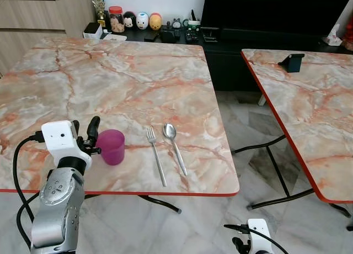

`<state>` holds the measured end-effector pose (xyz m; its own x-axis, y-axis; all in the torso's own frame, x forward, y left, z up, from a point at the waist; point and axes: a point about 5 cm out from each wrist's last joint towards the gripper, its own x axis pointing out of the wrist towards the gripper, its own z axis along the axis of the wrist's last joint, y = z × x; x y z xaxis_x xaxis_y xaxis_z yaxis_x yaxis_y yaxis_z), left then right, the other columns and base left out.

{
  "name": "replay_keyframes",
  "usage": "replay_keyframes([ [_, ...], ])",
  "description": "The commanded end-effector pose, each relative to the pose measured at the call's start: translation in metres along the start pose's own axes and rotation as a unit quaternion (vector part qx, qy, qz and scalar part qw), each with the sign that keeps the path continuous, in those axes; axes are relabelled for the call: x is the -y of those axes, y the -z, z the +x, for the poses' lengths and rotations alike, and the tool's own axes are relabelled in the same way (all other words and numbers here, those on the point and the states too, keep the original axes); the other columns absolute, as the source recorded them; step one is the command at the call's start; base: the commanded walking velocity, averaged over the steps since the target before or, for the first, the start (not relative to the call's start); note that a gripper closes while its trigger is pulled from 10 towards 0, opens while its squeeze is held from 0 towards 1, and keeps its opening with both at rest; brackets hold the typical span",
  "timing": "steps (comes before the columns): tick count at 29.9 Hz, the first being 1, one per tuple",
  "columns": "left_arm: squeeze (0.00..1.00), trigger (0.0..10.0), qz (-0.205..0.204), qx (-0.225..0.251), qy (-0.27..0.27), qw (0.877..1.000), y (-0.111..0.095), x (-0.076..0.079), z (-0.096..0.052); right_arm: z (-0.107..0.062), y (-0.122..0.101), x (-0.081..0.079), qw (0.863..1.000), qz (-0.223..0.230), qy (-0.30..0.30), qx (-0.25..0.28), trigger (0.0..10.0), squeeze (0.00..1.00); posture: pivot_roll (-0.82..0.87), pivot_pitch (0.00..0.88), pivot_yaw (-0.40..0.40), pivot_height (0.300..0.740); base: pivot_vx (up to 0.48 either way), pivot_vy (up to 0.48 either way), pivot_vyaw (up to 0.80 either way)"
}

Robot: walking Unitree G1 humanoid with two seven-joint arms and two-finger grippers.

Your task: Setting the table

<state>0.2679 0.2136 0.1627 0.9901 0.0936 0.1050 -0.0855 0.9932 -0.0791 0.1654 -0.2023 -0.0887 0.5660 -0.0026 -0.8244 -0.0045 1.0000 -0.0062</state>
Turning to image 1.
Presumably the black round toy figure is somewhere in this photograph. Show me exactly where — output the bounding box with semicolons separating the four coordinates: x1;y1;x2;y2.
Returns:
122;12;137;29

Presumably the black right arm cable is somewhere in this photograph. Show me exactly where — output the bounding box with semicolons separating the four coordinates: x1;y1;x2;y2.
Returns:
223;224;290;254

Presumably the gold trophy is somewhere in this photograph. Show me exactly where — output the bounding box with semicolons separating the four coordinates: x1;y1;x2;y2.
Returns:
93;0;108;27

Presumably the silver metal fork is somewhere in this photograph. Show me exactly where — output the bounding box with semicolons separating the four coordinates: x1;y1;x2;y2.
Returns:
146;127;167;187

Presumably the small white box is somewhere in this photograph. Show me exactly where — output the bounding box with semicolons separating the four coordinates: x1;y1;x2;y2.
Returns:
83;22;105;39

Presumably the white tissue pack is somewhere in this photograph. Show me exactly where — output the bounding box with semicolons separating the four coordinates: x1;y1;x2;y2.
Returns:
324;23;343;46

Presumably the green white mug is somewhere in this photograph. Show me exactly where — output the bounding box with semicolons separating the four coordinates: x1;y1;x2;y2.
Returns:
184;11;202;33

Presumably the yellow round toy figure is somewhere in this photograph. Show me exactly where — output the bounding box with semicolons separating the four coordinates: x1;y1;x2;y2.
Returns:
149;13;163;31

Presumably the wooden cabinet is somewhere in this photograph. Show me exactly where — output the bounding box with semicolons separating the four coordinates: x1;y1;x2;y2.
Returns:
0;0;98;73

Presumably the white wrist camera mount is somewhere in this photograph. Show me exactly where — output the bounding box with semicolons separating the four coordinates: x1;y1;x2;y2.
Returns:
247;219;274;254
41;120;92;167

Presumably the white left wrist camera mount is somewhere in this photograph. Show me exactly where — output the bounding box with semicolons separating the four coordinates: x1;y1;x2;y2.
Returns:
41;120;92;167

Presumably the silver metal spoon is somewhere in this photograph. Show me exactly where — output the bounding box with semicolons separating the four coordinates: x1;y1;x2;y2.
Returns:
163;123;188;177

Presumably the purple plastic cup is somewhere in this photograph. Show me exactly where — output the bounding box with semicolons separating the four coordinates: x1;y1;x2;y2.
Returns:
97;129;126;166

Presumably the black phone stand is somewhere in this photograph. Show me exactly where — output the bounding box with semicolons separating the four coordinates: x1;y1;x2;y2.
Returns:
277;54;305;73

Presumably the white round toy figure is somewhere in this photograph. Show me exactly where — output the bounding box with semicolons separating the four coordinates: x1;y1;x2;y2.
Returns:
136;12;149;30

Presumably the marble-top folding table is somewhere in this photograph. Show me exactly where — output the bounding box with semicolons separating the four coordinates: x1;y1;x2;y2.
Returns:
232;49;353;219
0;38;240;214

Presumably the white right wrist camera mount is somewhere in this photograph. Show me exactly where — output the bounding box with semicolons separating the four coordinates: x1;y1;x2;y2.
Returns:
247;219;274;254

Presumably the red-lidded snack jar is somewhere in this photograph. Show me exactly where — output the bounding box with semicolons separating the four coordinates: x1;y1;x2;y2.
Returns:
109;6;125;33

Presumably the black television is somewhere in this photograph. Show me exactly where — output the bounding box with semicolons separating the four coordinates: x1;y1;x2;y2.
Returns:
200;0;353;43

